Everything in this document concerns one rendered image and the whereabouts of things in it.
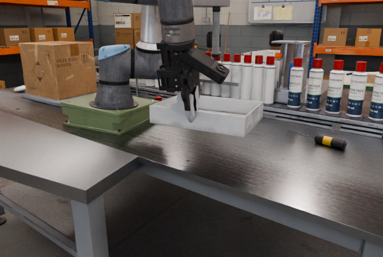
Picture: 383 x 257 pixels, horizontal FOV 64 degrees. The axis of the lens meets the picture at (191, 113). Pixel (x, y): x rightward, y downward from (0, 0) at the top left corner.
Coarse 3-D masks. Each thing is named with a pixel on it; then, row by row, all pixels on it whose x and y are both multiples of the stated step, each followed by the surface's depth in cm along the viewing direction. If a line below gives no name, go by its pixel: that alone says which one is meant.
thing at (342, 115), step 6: (96, 78) 196; (132, 84) 176; (138, 84) 176; (144, 84) 176; (282, 108) 126; (288, 108) 126; (300, 108) 126; (318, 114) 118; (324, 114) 118; (342, 114) 118; (360, 120) 110; (366, 120) 110
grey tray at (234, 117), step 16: (176, 96) 97; (208, 96) 97; (160, 112) 83; (176, 112) 81; (208, 112) 77; (224, 112) 96; (240, 112) 94; (256, 112) 84; (192, 128) 80; (208, 128) 78; (224, 128) 76; (240, 128) 74
